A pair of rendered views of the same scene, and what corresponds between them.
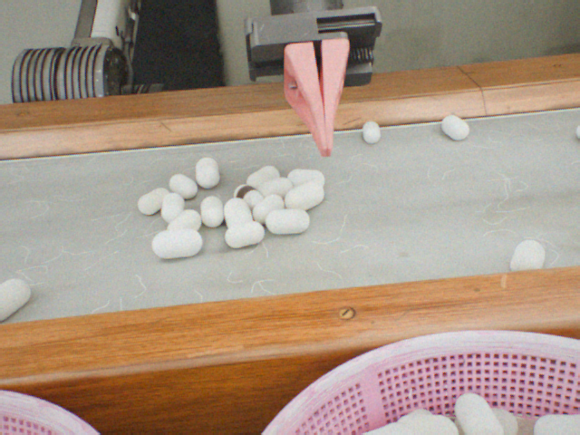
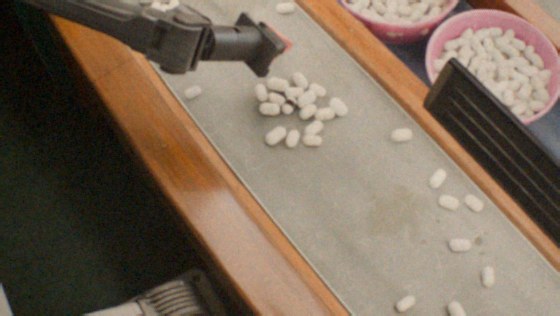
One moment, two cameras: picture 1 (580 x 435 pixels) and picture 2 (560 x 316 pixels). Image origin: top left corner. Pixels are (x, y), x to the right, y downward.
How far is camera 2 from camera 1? 1.30 m
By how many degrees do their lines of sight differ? 79
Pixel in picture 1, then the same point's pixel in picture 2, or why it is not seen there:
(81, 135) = (269, 228)
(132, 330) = (393, 74)
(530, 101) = not seen: hidden behind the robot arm
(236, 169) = (256, 136)
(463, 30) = not seen: outside the picture
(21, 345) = (417, 96)
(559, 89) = not seen: hidden behind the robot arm
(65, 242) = (356, 158)
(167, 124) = (235, 188)
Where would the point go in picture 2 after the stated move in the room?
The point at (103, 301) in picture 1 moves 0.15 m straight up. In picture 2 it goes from (377, 114) to (380, 60)
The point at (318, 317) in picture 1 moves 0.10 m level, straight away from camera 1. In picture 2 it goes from (357, 35) to (311, 59)
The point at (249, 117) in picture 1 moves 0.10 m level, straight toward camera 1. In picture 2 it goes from (206, 150) to (254, 119)
